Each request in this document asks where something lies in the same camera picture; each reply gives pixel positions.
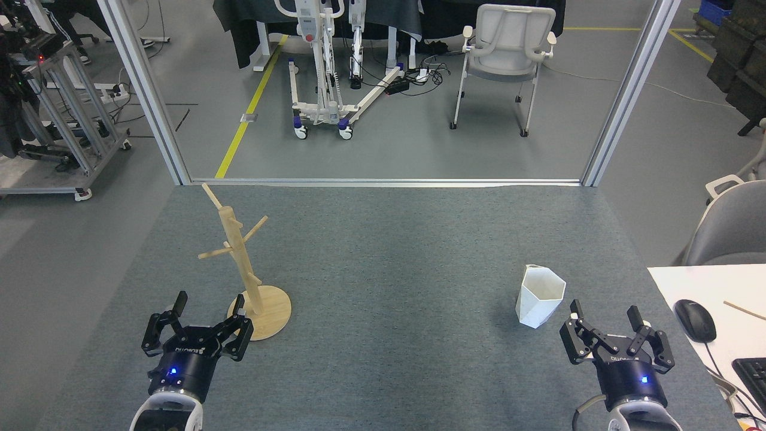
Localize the silver frame rail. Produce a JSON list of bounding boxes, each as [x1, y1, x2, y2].
[[190, 177, 584, 187]]

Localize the person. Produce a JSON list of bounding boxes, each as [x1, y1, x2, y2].
[[41, 0, 93, 65]]

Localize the white faceted cup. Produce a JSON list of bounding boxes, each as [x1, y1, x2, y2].
[[515, 264, 567, 329]]

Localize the black equipment with red light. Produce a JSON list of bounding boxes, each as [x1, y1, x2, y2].
[[0, 12, 63, 159]]

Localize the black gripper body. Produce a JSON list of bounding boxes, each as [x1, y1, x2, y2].
[[148, 326, 223, 403], [594, 352, 668, 414]]

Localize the wooden cup rack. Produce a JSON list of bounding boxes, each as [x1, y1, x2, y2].
[[198, 183, 293, 342]]

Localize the black table cloth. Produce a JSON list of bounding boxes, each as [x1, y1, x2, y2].
[[212, 0, 566, 69]]

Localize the black keyboard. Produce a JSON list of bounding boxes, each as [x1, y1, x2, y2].
[[732, 357, 766, 414]]

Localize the thin wooden stick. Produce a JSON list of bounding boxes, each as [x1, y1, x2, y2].
[[723, 301, 766, 321]]

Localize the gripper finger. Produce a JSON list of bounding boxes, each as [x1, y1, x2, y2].
[[625, 305, 676, 375], [560, 299, 614, 365], [212, 295, 254, 362], [141, 292, 188, 358]]

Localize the silver frame post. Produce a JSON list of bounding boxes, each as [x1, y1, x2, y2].
[[96, 0, 192, 186], [580, 0, 683, 187]]

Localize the white wheeled stand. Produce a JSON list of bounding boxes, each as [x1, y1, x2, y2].
[[274, 0, 405, 141]]

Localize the blue plastic bin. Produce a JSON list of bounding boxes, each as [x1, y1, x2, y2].
[[698, 0, 734, 28]]

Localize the grey office chair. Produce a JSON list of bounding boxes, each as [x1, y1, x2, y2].
[[682, 174, 766, 266]]

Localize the black computer mouse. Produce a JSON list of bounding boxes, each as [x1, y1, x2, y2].
[[673, 299, 718, 344]]

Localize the aluminium frame cart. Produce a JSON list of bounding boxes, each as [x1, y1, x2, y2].
[[0, 36, 132, 201]]

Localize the dark stacked crates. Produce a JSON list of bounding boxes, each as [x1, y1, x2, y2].
[[706, 0, 766, 137]]

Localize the white chair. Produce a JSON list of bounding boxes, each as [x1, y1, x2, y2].
[[450, 4, 558, 138]]

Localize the white desk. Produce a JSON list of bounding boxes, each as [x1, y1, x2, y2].
[[648, 264, 766, 431]]

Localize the black mouse cable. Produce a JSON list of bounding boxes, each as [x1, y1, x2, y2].
[[703, 341, 761, 420]]

